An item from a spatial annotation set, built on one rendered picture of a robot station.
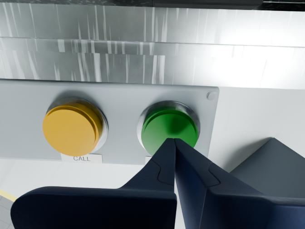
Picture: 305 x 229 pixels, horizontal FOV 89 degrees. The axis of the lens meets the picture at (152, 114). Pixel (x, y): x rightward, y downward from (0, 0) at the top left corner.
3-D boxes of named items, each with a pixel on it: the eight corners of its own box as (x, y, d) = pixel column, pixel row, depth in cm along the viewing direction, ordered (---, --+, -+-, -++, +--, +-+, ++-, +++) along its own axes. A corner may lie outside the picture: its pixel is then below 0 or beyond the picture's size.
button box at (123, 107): (191, 136, 19) (207, 171, 13) (19, 129, 19) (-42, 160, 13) (199, 77, 16) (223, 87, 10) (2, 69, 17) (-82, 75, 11)
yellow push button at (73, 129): (107, 145, 13) (100, 159, 11) (61, 143, 13) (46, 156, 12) (104, 100, 12) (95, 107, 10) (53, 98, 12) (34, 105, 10)
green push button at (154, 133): (189, 148, 13) (194, 163, 11) (142, 146, 13) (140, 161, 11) (195, 103, 12) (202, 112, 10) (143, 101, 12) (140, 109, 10)
